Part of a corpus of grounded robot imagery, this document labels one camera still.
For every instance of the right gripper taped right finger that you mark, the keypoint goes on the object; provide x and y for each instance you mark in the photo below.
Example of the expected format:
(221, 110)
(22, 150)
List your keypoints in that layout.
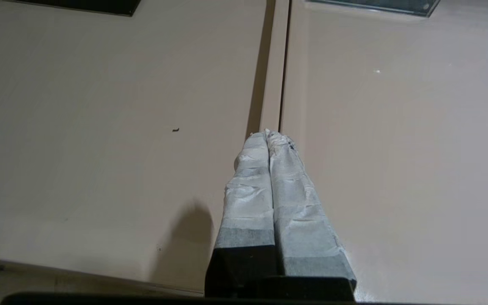
(307, 237)

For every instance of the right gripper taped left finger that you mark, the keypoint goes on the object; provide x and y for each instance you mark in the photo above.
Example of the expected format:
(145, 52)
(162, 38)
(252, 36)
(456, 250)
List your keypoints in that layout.
(246, 212)

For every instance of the clear acrylic sign block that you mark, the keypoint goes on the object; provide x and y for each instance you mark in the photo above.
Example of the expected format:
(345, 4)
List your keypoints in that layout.
(379, 5)

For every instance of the large black glass cooktop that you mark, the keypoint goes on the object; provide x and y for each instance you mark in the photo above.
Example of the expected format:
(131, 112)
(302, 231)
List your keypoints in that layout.
(91, 6)

